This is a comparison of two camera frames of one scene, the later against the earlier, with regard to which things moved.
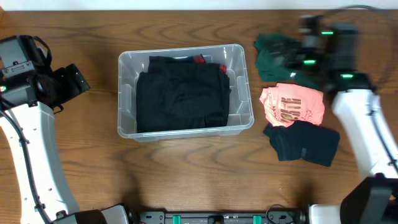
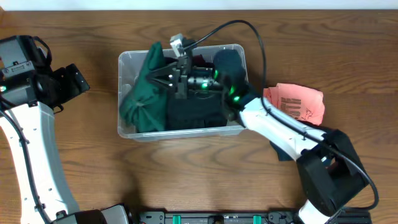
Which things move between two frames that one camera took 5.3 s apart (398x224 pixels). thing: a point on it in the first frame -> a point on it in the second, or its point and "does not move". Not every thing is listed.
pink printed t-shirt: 285,103 does not move
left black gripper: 73,81 does not move
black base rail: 273,217 does not move
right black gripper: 294,63 -> 178,67
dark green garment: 275,54 -> 145,108
